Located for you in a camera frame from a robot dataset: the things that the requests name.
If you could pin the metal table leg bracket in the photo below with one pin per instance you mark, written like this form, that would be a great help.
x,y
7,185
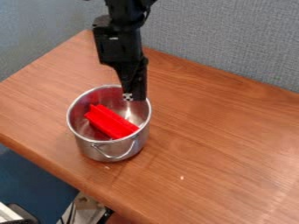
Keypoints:
x,y
84,211

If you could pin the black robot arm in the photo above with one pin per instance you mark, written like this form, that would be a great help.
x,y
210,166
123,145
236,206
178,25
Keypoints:
x,y
128,13

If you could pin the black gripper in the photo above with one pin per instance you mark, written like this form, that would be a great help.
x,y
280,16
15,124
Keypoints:
x,y
120,51

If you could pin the stainless steel pot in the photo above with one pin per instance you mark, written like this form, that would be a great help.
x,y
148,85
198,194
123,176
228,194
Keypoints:
x,y
95,144

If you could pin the white object at corner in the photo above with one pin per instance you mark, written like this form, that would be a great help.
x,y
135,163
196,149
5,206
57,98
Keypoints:
x,y
8,215

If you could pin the red rectangular block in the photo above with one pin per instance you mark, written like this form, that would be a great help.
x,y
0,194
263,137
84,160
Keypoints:
x,y
112,124

